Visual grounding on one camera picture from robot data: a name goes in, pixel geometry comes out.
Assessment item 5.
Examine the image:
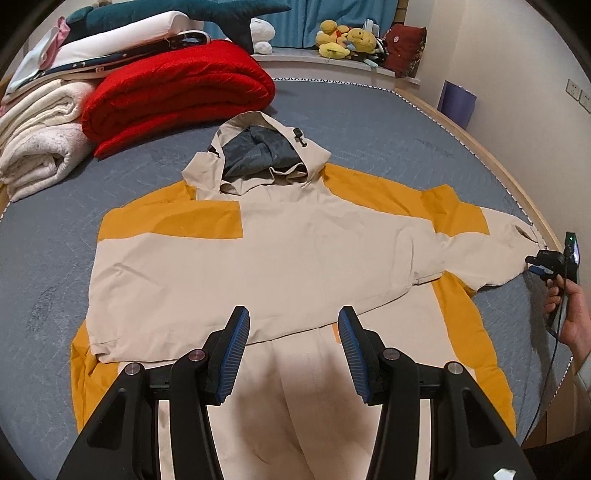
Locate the folded white fleece blanket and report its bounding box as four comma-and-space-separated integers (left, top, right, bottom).
0, 121, 97, 204

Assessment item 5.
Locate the dark star-patterned cloth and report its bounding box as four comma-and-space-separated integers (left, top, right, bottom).
8, 30, 214, 92

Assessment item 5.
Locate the blue curtain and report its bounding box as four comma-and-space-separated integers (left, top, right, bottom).
203, 0, 410, 49

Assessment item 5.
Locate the white plush toy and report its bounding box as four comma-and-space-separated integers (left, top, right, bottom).
248, 18, 277, 54

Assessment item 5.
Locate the pink and white cloth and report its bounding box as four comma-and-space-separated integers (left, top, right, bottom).
18, 16, 71, 70

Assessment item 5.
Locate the beige and yellow hooded jacket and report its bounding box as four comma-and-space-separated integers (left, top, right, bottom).
69, 111, 544, 480

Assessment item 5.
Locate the person's right hand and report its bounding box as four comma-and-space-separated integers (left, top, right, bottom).
543, 279, 591, 361

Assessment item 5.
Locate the folded cream blanket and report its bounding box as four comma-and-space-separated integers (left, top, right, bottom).
0, 78, 97, 155

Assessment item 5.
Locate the purple box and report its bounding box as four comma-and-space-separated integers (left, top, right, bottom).
436, 80, 478, 130

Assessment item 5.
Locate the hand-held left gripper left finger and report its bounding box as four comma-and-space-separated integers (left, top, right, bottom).
55, 305, 252, 480

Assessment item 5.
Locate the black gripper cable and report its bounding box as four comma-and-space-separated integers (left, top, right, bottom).
521, 353, 576, 448

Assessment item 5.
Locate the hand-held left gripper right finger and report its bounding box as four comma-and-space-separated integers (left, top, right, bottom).
337, 305, 533, 480

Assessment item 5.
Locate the bed with grey-blue sheet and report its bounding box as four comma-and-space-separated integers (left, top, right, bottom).
0, 74, 574, 446

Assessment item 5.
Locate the folded red blanket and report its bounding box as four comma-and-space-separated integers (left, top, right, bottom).
81, 39, 277, 160

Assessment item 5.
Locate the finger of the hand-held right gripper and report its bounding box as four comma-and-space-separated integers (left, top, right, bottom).
525, 249, 562, 278

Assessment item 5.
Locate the teal shark plush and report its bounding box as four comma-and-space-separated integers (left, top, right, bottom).
65, 0, 293, 55

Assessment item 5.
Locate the maroon cushion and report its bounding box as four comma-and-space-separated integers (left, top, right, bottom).
382, 24, 428, 78

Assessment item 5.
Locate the white pillow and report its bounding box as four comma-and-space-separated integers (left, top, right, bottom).
54, 10, 209, 62

